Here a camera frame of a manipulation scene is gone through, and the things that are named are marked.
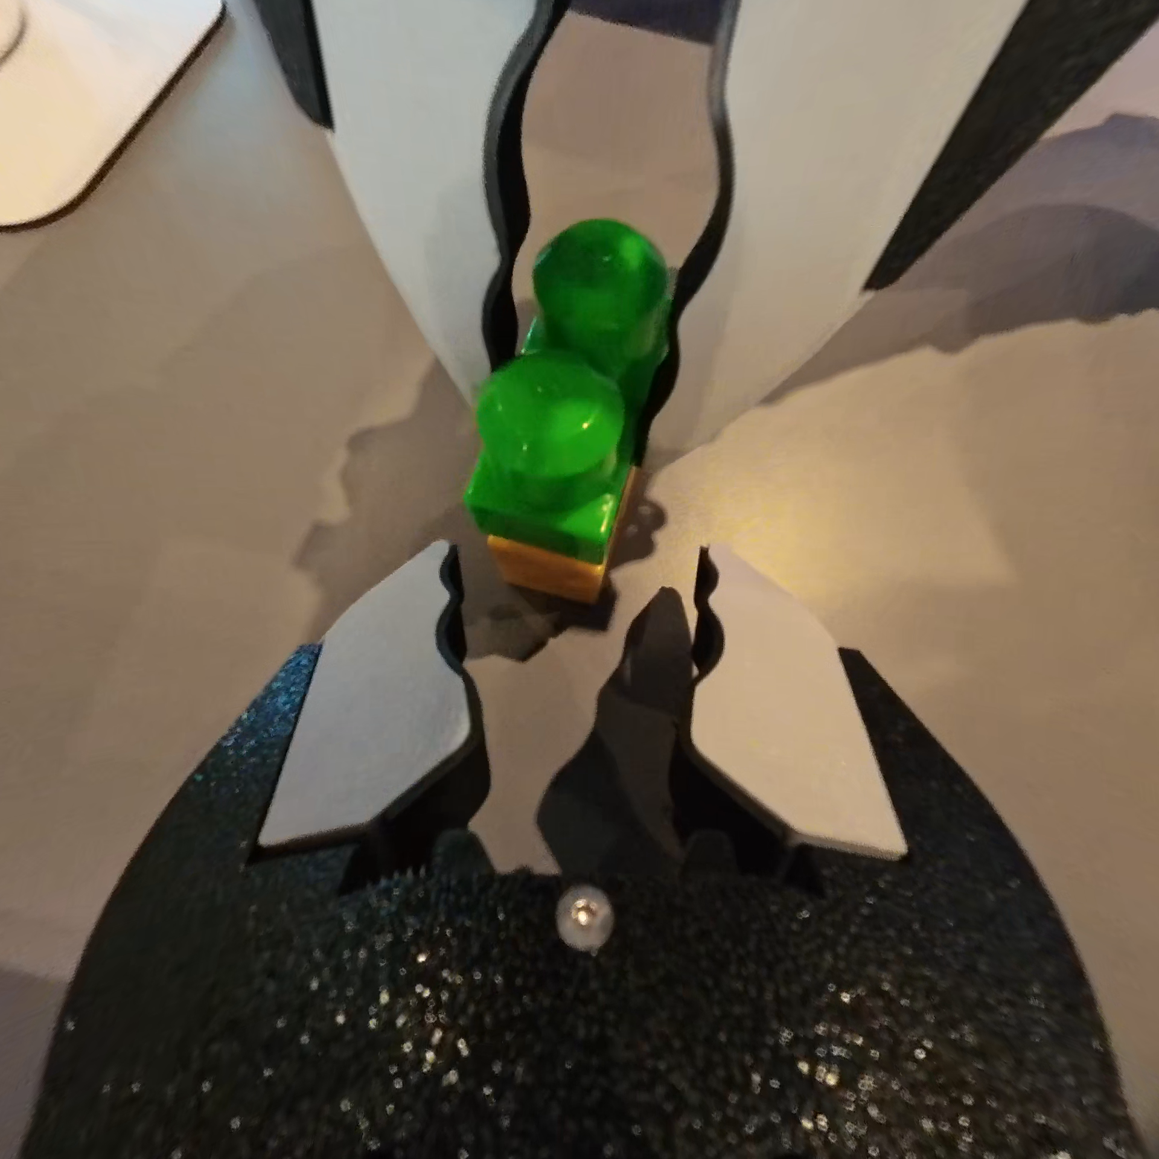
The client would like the yellow mega block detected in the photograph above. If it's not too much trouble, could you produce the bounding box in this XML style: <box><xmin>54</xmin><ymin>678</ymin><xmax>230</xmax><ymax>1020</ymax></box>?
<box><xmin>486</xmin><ymin>466</ymin><xmax>639</xmax><ymax>602</ymax></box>

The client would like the instruction sheet on stand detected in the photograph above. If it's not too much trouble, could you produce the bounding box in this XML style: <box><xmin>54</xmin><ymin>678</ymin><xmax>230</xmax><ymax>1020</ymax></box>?
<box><xmin>0</xmin><ymin>0</ymin><xmax>228</xmax><ymax>231</ymax></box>

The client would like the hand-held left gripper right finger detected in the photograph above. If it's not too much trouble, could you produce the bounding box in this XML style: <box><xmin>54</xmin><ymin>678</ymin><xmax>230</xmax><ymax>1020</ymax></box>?
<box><xmin>679</xmin><ymin>543</ymin><xmax>911</xmax><ymax>884</ymax></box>

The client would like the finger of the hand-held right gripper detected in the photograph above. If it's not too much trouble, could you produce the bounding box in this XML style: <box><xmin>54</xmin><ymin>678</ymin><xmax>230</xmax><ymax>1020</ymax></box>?
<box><xmin>306</xmin><ymin>0</ymin><xmax>574</xmax><ymax>412</ymax></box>
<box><xmin>647</xmin><ymin>0</ymin><xmax>1031</xmax><ymax>467</ymax></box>

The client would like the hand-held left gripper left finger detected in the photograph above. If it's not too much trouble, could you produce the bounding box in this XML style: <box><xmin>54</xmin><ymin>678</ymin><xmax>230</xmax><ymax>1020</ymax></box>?
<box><xmin>254</xmin><ymin>538</ymin><xmax>494</xmax><ymax>870</ymax></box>

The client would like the green two-stud mega block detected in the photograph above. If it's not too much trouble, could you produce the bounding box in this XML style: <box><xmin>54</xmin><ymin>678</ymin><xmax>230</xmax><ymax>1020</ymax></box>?
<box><xmin>462</xmin><ymin>216</ymin><xmax>676</xmax><ymax>562</ymax></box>

